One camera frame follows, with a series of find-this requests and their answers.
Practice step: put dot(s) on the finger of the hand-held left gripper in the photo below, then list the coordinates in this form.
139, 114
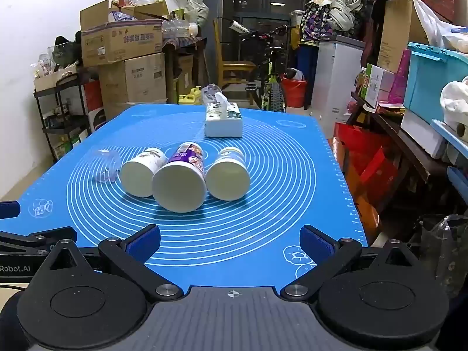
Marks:
33, 238
9, 210

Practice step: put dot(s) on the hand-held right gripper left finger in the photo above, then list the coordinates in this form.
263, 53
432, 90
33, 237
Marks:
143, 244

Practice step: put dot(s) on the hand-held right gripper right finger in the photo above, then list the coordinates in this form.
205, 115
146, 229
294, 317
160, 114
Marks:
317, 244

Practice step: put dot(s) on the purple label paper cup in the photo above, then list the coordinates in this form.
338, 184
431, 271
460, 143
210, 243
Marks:
179, 190

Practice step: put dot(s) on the white paper cup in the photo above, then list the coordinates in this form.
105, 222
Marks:
227, 183
137, 179

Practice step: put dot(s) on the clear plastic cup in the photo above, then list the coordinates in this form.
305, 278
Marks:
106, 164

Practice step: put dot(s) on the blue silicone baking mat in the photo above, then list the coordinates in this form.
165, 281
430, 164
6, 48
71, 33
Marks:
263, 190

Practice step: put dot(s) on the red shopping bags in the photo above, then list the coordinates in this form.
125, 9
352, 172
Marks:
365, 161

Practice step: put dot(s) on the black metal shelf rack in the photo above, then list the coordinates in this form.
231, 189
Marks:
40, 117

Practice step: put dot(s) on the dark wooden side table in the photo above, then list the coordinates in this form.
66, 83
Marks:
395, 131

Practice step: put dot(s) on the small cardboard box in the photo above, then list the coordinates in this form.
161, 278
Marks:
51, 76

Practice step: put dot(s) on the white tissue box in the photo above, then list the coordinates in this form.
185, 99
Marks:
223, 126

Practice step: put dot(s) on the yellow plastic jug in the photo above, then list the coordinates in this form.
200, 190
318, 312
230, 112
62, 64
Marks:
185, 99
196, 94

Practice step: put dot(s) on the white flat box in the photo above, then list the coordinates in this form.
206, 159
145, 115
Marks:
420, 131

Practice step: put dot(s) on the red plastic bucket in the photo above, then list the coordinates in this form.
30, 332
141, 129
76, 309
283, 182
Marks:
292, 91

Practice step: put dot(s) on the black green bicycle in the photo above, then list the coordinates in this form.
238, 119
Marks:
272, 91

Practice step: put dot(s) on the crumpled clear plastic bag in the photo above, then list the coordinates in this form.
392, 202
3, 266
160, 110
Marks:
210, 93

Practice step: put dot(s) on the plain brown cardboard box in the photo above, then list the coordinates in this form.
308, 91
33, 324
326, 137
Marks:
142, 78

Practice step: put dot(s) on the dark green bag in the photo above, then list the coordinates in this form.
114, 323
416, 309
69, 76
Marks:
65, 51

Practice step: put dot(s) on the white chest freezer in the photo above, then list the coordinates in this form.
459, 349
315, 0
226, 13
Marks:
340, 76

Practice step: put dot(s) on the green white carton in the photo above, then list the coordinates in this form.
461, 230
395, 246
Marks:
372, 84

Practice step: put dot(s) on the pink packet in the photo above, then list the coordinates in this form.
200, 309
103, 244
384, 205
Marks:
400, 80

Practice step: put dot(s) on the white cloth bundle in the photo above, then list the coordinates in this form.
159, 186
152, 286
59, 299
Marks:
455, 106

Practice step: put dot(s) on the wooden chair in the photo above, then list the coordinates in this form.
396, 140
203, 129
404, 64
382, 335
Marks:
234, 67

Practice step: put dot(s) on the light blue storage bin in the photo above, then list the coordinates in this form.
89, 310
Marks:
431, 80

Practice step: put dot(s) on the open printed cardboard box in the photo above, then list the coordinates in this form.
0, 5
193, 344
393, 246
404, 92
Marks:
120, 42

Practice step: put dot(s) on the floral cloth bag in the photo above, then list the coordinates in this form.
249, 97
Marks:
316, 22

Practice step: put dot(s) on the tall brown cardboard box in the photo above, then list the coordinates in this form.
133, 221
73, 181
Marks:
396, 33

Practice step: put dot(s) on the grey jacket bundle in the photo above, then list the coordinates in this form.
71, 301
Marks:
340, 14

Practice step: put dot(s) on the white plastic bag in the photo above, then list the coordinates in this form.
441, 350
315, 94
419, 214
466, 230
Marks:
435, 25

